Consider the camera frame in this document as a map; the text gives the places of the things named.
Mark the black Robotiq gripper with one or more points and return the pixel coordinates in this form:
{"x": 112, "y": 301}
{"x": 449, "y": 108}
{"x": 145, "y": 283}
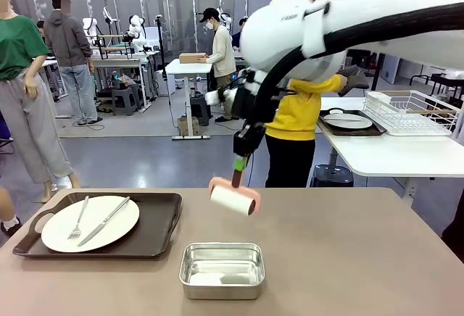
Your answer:
{"x": 246, "y": 142}

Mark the person left forearm yellow sleeve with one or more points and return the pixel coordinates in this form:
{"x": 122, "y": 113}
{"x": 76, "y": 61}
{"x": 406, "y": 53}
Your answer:
{"x": 319, "y": 86}

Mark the person left hand gray glove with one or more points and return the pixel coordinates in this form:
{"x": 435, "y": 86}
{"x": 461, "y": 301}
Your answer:
{"x": 353, "y": 78}

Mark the dark plastic stool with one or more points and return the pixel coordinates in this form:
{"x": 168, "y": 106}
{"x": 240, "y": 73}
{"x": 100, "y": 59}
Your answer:
{"x": 201, "y": 111}

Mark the open cardboard box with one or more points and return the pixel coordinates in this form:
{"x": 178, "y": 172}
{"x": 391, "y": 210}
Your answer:
{"x": 187, "y": 126}

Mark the person in yellow sweater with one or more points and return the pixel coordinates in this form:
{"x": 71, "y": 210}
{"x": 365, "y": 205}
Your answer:
{"x": 297, "y": 113}

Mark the dark brown serving tray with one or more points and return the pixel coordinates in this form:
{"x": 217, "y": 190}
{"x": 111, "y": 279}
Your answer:
{"x": 159, "y": 221}

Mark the rectangular stainless steel container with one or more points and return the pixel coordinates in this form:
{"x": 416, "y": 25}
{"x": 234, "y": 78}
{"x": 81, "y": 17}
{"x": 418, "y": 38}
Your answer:
{"x": 221, "y": 269}

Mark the white plate with cutlery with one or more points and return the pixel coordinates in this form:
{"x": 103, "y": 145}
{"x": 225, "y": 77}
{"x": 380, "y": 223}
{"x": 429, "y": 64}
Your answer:
{"x": 348, "y": 122}

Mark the white standing desk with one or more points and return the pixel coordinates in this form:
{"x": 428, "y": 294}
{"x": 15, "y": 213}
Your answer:
{"x": 185, "y": 67}

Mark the man beige cardigan face mask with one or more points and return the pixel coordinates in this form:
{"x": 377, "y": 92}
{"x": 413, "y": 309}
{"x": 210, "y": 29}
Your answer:
{"x": 223, "y": 51}

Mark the closed cardboard box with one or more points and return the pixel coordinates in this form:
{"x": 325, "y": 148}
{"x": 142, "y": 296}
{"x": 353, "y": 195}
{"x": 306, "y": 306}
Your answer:
{"x": 192, "y": 58}

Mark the gray plastic stool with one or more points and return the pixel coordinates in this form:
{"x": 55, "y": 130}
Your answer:
{"x": 125, "y": 100}

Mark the dark tray with plate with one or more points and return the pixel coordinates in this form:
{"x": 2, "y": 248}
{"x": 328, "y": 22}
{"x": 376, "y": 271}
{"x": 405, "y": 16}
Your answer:
{"x": 378, "y": 129}

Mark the large white round plate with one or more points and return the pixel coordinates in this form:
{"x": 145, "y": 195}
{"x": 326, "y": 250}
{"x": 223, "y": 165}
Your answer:
{"x": 108, "y": 221}

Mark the silver table knife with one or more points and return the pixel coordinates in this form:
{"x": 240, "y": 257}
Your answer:
{"x": 105, "y": 221}

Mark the white side table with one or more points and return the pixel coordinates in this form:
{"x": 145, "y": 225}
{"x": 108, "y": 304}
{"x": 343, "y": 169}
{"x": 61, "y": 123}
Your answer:
{"x": 398, "y": 153}

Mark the white workbench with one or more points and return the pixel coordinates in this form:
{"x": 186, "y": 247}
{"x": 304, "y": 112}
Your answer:
{"x": 119, "y": 63}

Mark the white humanoid robot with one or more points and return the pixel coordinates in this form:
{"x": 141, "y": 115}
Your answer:
{"x": 137, "y": 35}
{"x": 90, "y": 29}

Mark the silver fork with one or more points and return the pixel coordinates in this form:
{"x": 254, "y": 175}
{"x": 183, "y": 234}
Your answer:
{"x": 80, "y": 214}

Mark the man gray hoodie black cap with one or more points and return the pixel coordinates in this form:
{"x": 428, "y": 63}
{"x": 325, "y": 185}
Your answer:
{"x": 67, "y": 37}

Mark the person leg black shoe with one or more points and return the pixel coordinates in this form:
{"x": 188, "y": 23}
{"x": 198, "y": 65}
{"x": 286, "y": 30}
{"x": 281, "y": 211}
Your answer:
{"x": 7, "y": 207}

